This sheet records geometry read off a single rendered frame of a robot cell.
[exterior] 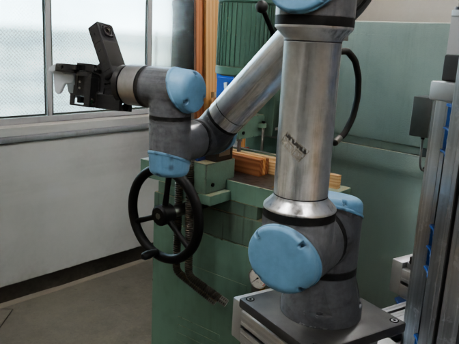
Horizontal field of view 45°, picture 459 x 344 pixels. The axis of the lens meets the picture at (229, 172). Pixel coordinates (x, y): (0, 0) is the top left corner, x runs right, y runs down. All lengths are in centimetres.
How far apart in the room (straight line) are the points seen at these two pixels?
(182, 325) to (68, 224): 123
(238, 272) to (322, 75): 100
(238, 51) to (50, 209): 154
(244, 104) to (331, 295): 37
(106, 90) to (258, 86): 29
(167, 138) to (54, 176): 194
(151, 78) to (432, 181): 55
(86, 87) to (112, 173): 201
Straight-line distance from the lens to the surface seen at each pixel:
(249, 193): 161
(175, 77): 96
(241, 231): 166
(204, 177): 158
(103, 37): 109
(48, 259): 300
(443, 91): 108
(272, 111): 183
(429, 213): 111
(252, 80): 101
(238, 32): 171
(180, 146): 98
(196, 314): 188
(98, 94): 109
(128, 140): 310
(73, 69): 110
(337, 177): 163
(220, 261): 174
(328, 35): 81
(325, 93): 82
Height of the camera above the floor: 131
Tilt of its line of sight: 13 degrees down
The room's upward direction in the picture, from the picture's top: 3 degrees clockwise
